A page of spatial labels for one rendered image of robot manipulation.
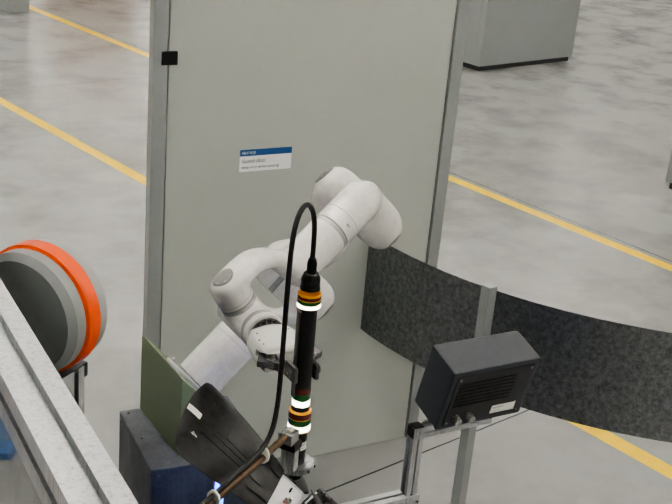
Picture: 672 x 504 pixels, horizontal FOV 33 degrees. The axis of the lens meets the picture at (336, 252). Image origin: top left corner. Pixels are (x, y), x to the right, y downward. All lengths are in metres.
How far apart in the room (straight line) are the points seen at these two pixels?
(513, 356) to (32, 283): 1.71
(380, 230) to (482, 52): 9.37
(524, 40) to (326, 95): 8.36
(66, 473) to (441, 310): 3.39
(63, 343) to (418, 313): 2.92
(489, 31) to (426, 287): 7.91
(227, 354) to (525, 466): 2.19
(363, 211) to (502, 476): 2.46
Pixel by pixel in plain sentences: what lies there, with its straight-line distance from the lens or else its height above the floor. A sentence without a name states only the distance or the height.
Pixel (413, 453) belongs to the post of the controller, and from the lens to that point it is 2.86.
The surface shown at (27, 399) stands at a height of 2.05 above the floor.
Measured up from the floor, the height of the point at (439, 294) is 0.86.
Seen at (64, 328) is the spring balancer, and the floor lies 1.88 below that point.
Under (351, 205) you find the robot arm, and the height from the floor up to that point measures 1.68.
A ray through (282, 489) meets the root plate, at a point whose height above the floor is 1.27.
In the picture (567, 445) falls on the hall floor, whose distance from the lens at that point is 5.01.
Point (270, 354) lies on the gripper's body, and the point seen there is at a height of 1.49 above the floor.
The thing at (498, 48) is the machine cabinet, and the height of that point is 0.22.
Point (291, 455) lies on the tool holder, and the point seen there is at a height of 1.32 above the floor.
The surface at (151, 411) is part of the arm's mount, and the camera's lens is 3.01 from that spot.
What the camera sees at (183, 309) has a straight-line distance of 4.09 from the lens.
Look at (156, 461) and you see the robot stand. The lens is 2.86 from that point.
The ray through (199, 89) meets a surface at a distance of 3.83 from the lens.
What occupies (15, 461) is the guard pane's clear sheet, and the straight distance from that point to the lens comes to 0.97.
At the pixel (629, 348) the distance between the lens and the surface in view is 3.89.
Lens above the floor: 2.47
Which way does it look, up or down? 22 degrees down
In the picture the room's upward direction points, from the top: 5 degrees clockwise
